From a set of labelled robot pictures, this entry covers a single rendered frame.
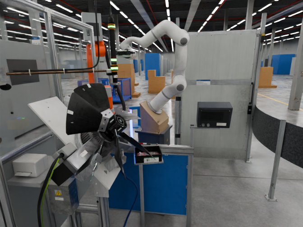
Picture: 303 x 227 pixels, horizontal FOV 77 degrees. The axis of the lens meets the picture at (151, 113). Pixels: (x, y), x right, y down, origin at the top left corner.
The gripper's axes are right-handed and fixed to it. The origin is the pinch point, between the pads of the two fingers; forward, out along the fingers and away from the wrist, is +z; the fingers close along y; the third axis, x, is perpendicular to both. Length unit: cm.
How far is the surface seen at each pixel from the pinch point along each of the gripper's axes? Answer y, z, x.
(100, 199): 9, 36, -97
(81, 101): 9, 47, -27
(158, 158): -27, 5, -81
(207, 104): -65, -15, -41
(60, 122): 32, 36, -43
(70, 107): 12, 54, -29
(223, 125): -78, -14, -58
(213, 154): -99, -160, -156
